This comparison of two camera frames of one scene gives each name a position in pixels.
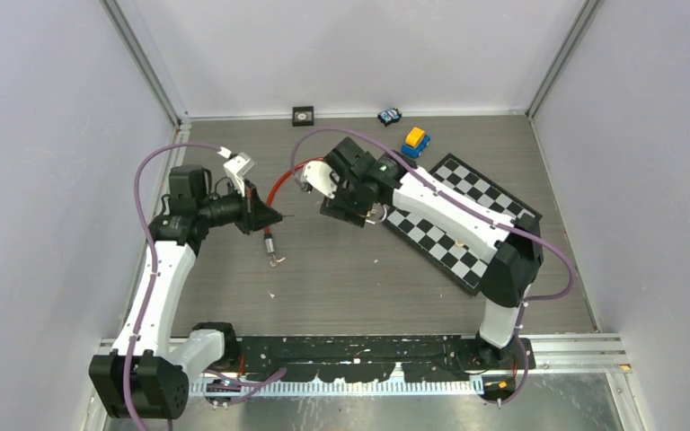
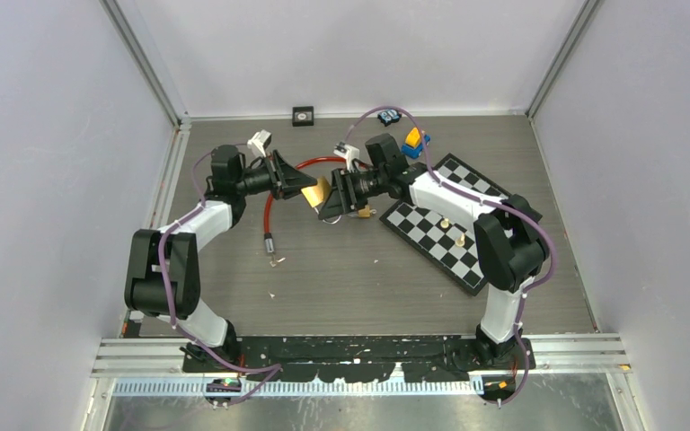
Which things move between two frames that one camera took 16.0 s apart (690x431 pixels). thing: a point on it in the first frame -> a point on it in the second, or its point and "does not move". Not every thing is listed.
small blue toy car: (389, 115) does not move
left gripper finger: (256, 214) -> (289, 179)
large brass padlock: (378, 212) -> (328, 222)
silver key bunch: (277, 261) does not move
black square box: (303, 116) does not move
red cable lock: (268, 238) does not move
